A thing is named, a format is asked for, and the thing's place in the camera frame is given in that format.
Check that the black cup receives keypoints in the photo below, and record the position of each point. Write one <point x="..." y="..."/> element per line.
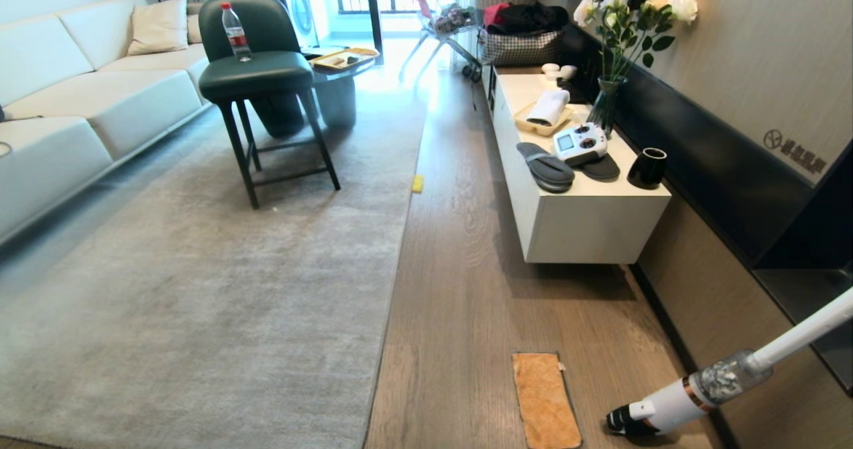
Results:
<point x="648" y="168"/>

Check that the beige cushion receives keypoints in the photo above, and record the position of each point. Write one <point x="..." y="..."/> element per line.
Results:
<point x="158" y="28"/>

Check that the plastic water bottle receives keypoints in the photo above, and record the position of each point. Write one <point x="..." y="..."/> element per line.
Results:
<point x="236" y="36"/>

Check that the metal shopping cart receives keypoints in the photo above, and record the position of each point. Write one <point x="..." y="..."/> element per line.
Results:
<point x="443" y="19"/>

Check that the glass vase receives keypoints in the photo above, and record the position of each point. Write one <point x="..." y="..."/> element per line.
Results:
<point x="606" y="106"/>

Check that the orange cleaning cloth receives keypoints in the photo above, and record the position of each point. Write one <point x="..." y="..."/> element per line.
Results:
<point x="545" y="402"/>

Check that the small yellow object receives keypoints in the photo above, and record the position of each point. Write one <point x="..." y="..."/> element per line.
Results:
<point x="417" y="183"/>

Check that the white washing machine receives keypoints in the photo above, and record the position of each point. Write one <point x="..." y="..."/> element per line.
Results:
<point x="298" y="6"/>

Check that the white stick vacuum cleaner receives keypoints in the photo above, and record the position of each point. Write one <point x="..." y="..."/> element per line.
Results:
<point x="706" y="382"/>

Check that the black clothing pile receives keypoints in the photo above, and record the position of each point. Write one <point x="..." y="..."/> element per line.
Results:
<point x="530" y="18"/>

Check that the dark green bar stool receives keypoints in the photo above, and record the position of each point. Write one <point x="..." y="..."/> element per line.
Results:
<point x="263" y="69"/>

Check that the white rose bouquet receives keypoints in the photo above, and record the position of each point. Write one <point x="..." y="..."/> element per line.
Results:
<point x="633" y="26"/>

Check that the white remote controller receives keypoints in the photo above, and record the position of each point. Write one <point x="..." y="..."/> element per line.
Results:
<point x="580" y="142"/>

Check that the white sofa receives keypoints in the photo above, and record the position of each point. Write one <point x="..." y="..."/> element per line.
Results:
<point x="80" y="96"/>

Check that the red cloth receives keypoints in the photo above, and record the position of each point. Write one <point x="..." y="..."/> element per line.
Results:
<point x="494" y="14"/>

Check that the round dark coffee table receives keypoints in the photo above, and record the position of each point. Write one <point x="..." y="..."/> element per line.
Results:
<point x="336" y="92"/>

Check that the small white cup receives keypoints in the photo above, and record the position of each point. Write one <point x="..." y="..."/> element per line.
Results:
<point x="550" y="68"/>
<point x="568" y="71"/>

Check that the white floating cabinet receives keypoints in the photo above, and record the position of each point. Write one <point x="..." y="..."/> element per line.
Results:
<point x="586" y="216"/>

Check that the grey rug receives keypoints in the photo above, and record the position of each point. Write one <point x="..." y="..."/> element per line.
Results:
<point x="200" y="289"/>

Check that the yellow tray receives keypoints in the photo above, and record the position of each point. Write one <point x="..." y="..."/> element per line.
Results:
<point x="344" y="57"/>

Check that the beige tray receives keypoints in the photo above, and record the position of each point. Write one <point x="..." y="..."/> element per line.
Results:
<point x="541" y="124"/>

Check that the checkered storage bag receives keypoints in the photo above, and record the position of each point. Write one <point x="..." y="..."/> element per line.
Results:
<point x="521" y="47"/>

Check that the grey slipper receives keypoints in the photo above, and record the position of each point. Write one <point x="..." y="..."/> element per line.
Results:
<point x="603" y="168"/>
<point x="545" y="166"/>

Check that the folded white towel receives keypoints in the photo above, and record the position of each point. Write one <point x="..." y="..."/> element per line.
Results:
<point x="549" y="107"/>

